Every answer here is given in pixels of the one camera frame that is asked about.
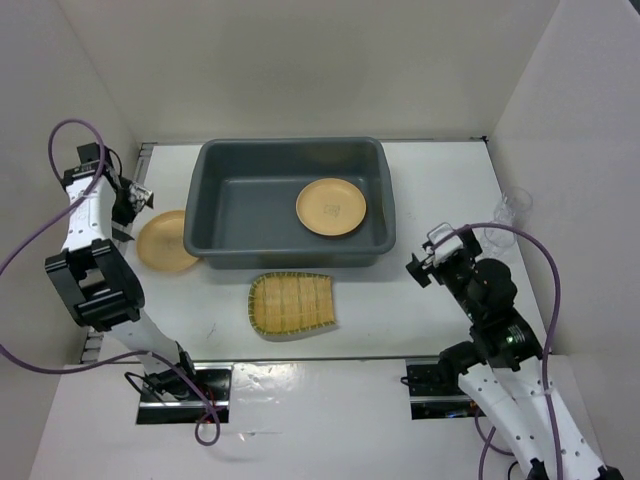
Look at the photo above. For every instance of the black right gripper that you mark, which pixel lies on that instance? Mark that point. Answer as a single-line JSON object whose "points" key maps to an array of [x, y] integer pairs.
{"points": [[419, 268]]}

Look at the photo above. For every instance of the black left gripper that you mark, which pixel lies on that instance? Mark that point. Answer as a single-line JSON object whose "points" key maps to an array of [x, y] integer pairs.
{"points": [[138, 197]]}

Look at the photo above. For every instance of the yellow bear plate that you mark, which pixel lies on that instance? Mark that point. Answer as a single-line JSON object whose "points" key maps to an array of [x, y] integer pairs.
{"points": [[160, 244], [331, 207]]}

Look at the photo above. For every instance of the clear plastic cup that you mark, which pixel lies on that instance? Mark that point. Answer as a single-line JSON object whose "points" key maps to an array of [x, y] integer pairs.
{"points": [[514, 207], [497, 242]]}

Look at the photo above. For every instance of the woven bamboo tray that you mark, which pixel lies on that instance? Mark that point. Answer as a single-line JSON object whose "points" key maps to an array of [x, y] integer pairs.
{"points": [[290, 303]]}

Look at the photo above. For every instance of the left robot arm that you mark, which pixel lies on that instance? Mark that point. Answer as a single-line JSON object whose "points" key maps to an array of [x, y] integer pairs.
{"points": [[165, 366]]}

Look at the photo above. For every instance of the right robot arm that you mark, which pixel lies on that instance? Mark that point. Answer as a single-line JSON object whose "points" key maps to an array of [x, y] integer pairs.
{"points": [[503, 367]]}

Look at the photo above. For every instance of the grey plastic bin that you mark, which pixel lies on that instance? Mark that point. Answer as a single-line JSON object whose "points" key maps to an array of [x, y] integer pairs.
{"points": [[241, 204]]}

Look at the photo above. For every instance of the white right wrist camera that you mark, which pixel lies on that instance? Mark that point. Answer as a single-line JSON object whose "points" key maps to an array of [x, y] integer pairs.
{"points": [[444, 243]]}

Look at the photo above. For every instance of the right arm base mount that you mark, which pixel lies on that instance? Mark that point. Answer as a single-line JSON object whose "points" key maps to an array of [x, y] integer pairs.
{"points": [[431, 397]]}

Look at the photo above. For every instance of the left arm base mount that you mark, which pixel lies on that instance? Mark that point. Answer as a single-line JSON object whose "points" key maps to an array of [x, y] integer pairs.
{"points": [[154, 408]]}

